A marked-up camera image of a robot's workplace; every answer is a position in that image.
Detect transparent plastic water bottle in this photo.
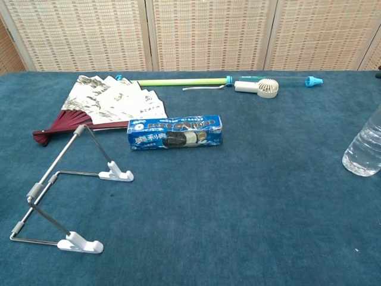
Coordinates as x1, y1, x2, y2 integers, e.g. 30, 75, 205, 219
342, 103, 381, 177

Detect wire stand with white feet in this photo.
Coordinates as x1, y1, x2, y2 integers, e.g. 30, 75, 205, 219
10, 124, 135, 254

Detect blue Oreo cookie box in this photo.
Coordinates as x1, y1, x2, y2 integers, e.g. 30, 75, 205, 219
127, 114, 224, 152

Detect white handheld electric fan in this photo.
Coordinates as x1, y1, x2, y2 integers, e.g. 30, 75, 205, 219
182, 78, 279, 99

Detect green and blue tube toy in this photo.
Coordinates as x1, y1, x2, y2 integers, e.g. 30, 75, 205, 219
115, 74, 324, 89

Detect blue carpet table cover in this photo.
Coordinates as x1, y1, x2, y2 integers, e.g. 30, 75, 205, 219
0, 70, 381, 286

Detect paper folding fan, red ribs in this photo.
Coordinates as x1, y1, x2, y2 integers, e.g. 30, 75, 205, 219
32, 74, 168, 148

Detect woven bamboo folding screen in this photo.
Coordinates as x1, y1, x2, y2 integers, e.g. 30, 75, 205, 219
0, 0, 381, 77

